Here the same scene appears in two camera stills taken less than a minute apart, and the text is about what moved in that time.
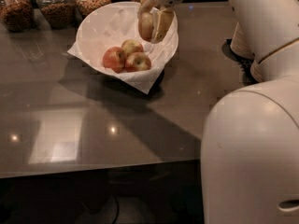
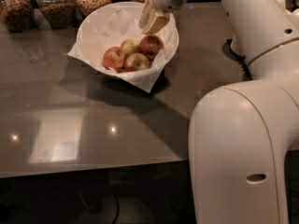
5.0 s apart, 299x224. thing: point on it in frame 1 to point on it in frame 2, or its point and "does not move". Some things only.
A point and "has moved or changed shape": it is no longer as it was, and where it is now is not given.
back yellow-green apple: x=132 y=46 does not move
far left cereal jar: x=16 y=9 does not move
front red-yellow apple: x=137 y=62 does not move
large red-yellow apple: x=146 y=26 has moved or changed shape
